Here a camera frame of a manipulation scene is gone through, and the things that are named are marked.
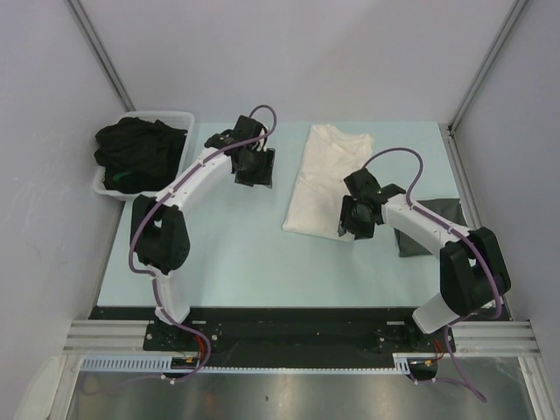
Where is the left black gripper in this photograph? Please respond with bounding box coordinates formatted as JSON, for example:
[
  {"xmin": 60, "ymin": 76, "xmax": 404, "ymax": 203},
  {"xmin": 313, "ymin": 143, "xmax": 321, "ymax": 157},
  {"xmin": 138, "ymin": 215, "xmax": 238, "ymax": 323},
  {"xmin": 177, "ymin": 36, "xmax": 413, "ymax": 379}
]
[{"xmin": 235, "ymin": 146, "xmax": 275, "ymax": 188}]

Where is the white floral t-shirt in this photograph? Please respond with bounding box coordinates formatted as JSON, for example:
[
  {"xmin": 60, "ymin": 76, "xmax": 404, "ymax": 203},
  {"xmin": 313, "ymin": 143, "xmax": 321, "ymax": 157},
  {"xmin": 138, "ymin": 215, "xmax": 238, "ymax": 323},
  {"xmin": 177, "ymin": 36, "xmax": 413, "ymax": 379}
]
[{"xmin": 283, "ymin": 124, "xmax": 374, "ymax": 242}]

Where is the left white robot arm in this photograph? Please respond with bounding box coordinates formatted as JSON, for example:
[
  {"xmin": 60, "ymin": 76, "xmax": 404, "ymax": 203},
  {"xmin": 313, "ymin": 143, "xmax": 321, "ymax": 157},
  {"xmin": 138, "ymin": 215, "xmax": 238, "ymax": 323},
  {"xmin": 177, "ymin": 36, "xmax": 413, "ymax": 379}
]
[{"xmin": 128, "ymin": 105, "xmax": 277, "ymax": 350}]

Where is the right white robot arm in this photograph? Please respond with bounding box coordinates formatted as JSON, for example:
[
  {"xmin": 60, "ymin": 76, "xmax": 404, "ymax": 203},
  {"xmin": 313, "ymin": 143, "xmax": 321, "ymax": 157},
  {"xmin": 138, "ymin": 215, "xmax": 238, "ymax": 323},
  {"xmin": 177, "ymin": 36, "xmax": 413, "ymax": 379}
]
[{"xmin": 339, "ymin": 168, "xmax": 511, "ymax": 351}]

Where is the folded dark grey t-shirt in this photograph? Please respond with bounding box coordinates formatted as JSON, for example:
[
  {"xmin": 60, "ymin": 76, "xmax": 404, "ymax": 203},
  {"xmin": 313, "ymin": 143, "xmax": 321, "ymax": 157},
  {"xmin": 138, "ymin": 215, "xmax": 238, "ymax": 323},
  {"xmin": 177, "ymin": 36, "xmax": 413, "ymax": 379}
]
[{"xmin": 394, "ymin": 198, "xmax": 467, "ymax": 258}]

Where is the black t-shirt pile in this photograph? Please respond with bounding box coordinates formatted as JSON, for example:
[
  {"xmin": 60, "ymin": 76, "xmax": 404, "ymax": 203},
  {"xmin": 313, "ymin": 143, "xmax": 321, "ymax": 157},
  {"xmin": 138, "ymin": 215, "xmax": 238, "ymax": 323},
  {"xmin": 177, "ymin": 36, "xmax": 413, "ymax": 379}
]
[{"xmin": 94, "ymin": 116, "xmax": 188, "ymax": 194}]

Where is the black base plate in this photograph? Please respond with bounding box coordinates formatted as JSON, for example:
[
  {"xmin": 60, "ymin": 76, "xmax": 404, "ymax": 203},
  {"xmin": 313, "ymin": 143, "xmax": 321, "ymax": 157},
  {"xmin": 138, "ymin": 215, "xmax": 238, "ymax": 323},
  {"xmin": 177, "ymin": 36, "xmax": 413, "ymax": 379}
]
[{"xmin": 89, "ymin": 305, "xmax": 511, "ymax": 368}]

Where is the aluminium frame rail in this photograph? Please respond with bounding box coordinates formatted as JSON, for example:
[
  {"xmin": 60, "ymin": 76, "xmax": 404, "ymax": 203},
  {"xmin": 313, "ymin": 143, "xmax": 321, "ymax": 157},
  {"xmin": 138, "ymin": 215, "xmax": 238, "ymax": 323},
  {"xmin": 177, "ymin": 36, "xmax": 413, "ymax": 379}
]
[{"xmin": 64, "ymin": 320, "xmax": 541, "ymax": 358}]

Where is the white slotted cable duct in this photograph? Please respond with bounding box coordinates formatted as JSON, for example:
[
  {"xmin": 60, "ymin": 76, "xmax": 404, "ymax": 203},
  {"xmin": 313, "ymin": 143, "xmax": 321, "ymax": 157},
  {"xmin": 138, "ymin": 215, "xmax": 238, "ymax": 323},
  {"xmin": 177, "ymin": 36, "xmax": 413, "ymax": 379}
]
[{"xmin": 80, "ymin": 355, "xmax": 410, "ymax": 375}]

